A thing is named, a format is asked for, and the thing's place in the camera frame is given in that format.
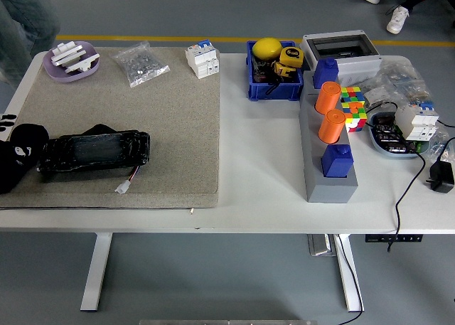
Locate grey-brown mat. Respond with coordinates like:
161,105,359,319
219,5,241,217
0,46,221,211

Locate white plug red wires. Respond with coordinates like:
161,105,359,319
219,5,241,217
114,164,143,194

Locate white table leg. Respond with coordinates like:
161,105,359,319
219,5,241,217
80,232,114,311
333,233,364,312

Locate black rag white print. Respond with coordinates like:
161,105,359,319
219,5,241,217
0,123,50,194

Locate clear bag of screws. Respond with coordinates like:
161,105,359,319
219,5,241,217
110,40,171,89

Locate grey metal box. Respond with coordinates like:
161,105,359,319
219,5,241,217
307,234,337,257

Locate black cord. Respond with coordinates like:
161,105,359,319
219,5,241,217
365,102,427,253

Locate black table control panel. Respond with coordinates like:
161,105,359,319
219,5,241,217
365,234,424,243

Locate white circuit breaker blue toggles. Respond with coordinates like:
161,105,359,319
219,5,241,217
185,39,220,80
394,100,440,142

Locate pale blue bowl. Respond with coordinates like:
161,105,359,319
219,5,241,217
367,111,433,159

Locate blue block peg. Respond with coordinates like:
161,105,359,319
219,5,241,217
321,144,355,179
312,57,339,90

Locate grey peg base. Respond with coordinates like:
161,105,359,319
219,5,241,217
298,70,358,203

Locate grey enclosure box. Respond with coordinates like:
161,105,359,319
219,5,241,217
301,30,383,86

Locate yellow round dome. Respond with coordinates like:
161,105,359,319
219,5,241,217
252,36,284,61

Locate multicoloured puzzle cube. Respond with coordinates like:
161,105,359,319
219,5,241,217
339,86,368,133

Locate white plastic bracket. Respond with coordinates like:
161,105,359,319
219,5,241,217
53,46,87,65
63,53,100,73
52,40,77,56

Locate clear bag of parts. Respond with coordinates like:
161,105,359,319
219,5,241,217
422,120,454,166
362,59,427,109

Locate black display panel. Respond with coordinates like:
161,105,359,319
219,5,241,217
36,124,151,183

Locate orange cylinder peg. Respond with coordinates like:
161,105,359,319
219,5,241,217
315,81,342,115
318,109,346,144

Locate dark module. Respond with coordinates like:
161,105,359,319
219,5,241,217
252,60,272,85

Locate dark electronic components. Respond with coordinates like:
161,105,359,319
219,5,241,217
373,113,417,154

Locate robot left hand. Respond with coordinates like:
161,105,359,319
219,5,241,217
0,113,17,133

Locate black floor cable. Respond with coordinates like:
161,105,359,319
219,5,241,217
335,234,364,325

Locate blue plastic bin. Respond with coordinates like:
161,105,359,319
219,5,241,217
246,40,305,102

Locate purple oval tray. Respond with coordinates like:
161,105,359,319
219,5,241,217
42,41,100,83

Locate black power adapter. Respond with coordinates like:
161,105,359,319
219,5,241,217
425,137,455,193

